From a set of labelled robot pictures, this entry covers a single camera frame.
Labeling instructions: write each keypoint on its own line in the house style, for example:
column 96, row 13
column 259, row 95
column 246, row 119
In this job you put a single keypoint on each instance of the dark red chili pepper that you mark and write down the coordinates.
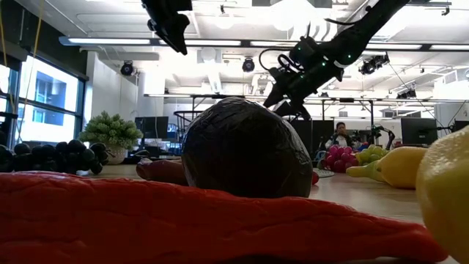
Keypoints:
column 161, row 171

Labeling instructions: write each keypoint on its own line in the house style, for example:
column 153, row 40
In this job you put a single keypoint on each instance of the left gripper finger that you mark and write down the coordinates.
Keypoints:
column 174, row 33

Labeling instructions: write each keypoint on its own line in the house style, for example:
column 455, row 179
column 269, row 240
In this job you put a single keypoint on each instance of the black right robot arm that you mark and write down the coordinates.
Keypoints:
column 366, row 23

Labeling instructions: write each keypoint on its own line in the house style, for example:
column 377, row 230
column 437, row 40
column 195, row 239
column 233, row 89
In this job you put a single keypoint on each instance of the pink grape bunch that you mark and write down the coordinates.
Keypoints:
column 339, row 159

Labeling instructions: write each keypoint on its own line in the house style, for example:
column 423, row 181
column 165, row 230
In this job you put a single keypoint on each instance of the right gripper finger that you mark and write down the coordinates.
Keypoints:
column 291, row 110
column 278, row 93

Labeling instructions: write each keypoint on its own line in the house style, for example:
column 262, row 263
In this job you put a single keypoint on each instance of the grey round placemat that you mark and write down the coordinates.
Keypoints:
column 326, row 173

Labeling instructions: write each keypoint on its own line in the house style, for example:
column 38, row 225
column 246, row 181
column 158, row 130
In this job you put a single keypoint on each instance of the greenish yellow banana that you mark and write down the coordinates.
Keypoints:
column 366, row 172

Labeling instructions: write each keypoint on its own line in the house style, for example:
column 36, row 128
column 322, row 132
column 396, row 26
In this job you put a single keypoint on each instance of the black computer monitor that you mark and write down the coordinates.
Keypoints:
column 418, row 130
column 152, row 127

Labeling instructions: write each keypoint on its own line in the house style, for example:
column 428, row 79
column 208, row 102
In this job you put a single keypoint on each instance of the purple cabbage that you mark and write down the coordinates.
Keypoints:
column 245, row 150

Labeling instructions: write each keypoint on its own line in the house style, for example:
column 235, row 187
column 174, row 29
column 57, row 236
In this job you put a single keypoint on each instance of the black grape bunch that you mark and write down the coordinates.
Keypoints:
column 73, row 150

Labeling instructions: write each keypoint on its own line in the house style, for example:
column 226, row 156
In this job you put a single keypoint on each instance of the large glass window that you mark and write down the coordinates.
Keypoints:
column 47, row 95

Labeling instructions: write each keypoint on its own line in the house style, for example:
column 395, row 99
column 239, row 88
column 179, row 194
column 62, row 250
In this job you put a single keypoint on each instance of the person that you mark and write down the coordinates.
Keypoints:
column 340, row 137

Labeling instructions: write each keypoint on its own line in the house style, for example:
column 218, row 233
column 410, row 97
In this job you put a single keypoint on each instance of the yellow lemon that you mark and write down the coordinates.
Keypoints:
column 447, row 190
column 403, row 166

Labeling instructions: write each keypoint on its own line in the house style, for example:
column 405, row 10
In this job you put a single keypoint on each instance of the black cabinet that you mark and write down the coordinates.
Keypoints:
column 318, row 135

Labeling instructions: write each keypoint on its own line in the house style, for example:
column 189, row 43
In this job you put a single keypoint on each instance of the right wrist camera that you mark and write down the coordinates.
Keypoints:
column 306, row 53

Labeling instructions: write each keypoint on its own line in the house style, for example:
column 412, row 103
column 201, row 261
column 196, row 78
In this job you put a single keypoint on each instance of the black ceiling spotlight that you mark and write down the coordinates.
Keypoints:
column 406, row 94
column 126, row 68
column 248, row 65
column 372, row 65

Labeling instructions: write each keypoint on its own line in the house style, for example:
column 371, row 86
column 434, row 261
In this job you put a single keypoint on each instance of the background black robot arm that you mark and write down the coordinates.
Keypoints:
column 381, row 129

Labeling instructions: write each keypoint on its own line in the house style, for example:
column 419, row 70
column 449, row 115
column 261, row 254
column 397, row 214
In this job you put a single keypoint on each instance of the bright red chili pepper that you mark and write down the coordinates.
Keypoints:
column 146, row 227

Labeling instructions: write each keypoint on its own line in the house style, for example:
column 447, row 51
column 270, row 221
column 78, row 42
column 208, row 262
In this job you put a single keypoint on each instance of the green potted plant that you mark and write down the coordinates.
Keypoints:
column 110, row 130

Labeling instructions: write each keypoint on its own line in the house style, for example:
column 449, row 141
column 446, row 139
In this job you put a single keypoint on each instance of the long ceiling light bar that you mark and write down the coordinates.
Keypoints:
column 110, row 41

